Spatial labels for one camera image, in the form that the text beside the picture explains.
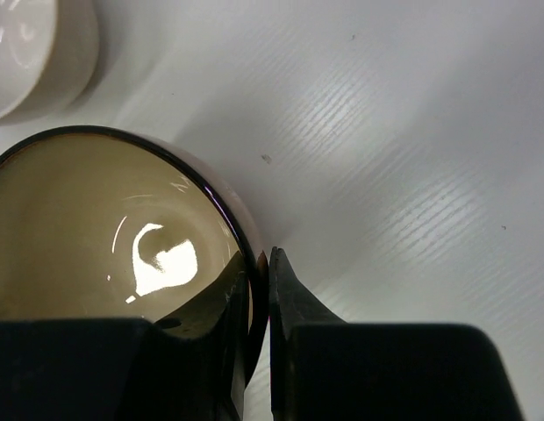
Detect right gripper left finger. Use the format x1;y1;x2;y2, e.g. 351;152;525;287
0;268;247;420

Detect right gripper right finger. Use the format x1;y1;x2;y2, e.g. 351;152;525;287
269;248;523;420

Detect brown glazed bowl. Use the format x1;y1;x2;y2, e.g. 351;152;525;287
0;125;267;376

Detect white bowl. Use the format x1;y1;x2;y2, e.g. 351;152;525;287
0;0;99;125

